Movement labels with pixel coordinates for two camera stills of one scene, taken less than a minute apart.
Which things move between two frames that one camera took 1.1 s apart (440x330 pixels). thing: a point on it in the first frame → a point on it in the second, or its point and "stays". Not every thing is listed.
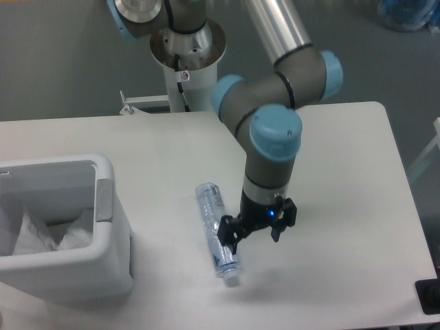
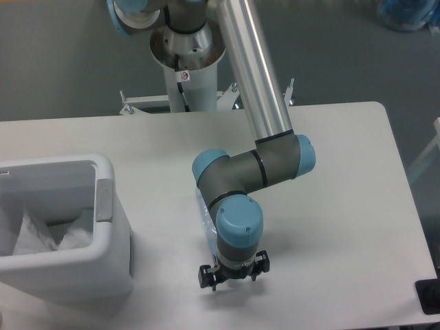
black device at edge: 428,293 stays
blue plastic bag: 406,15 stays
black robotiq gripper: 256,215 → 207,276
